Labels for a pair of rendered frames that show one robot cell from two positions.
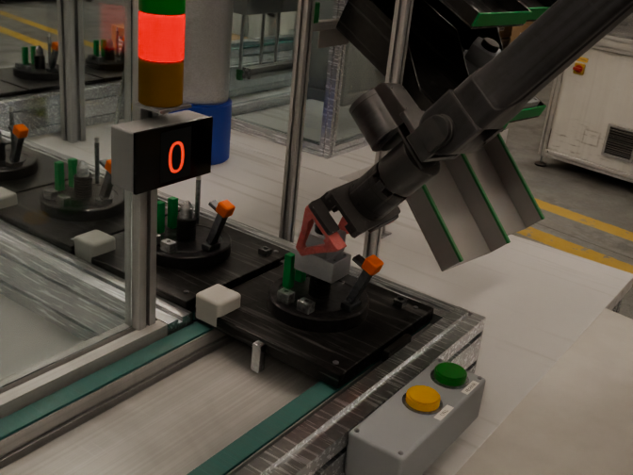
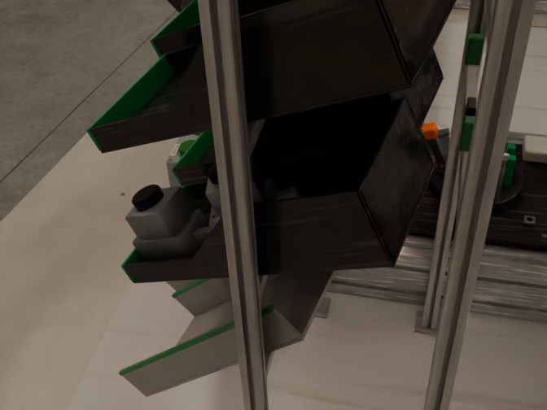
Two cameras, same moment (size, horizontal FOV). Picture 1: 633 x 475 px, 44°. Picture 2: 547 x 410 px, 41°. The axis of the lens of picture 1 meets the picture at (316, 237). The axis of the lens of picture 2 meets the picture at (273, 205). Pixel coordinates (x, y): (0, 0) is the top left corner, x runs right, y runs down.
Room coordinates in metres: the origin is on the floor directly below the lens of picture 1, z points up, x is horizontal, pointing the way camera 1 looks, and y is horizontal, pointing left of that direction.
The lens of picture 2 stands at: (1.82, -0.38, 1.71)
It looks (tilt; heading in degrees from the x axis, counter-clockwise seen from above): 41 degrees down; 161
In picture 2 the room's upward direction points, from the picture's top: 3 degrees counter-clockwise
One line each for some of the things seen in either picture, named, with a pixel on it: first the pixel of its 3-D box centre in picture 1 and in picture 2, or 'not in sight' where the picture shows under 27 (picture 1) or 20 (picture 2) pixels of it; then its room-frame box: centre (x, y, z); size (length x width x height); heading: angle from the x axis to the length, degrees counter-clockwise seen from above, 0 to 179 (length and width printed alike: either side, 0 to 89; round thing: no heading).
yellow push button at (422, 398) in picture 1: (422, 401); not in sight; (0.78, -0.14, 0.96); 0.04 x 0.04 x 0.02
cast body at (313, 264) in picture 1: (317, 245); not in sight; (0.97, 0.00, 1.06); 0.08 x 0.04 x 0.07; 57
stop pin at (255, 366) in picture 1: (258, 356); not in sight; (0.86, 0.06, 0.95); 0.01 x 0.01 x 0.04; 56
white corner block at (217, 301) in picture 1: (218, 305); not in sight; (0.94, 0.12, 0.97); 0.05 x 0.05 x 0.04; 56
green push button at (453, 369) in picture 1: (449, 377); (190, 150); (0.83, -0.18, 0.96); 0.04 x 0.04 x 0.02
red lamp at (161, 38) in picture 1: (161, 35); not in sight; (0.87, 0.19, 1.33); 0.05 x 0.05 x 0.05
